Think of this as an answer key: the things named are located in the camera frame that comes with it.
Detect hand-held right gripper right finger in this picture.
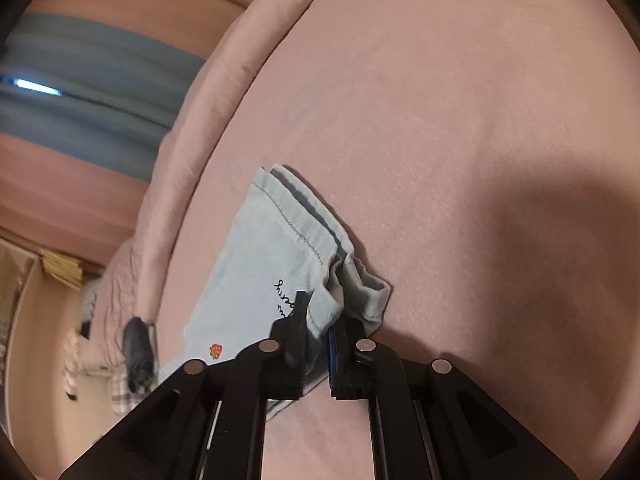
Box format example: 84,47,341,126
326,317,582,480

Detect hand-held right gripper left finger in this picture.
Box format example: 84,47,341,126
59,291,312,480

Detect light blue pants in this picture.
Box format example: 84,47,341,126
157,162,392,423

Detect folded dark jeans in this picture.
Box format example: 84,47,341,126
124,316,156,394

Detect plaid pillow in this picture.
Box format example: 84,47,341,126
110,369,140,405

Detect white and black plush toy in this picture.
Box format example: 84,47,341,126
62,332,82,402

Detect pink bed sheet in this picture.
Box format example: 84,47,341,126
150,0,640,480

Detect stack of books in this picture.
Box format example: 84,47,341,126
40,247,85,291

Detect white shelf unit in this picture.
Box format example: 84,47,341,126
0,239,42,386

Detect pink duvet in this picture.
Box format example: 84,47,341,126
92,0,351,376

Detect blue curtain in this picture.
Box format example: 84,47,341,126
0,12,208,186

